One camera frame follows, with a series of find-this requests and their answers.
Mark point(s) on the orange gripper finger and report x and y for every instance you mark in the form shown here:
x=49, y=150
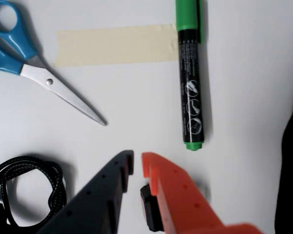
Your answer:
x=183, y=202

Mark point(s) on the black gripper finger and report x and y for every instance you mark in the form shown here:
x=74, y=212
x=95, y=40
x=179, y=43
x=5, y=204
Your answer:
x=92, y=207

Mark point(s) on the green and black marker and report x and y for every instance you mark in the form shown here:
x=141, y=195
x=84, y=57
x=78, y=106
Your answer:
x=191, y=97

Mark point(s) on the beige masking tape strip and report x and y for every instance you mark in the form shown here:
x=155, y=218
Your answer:
x=112, y=46

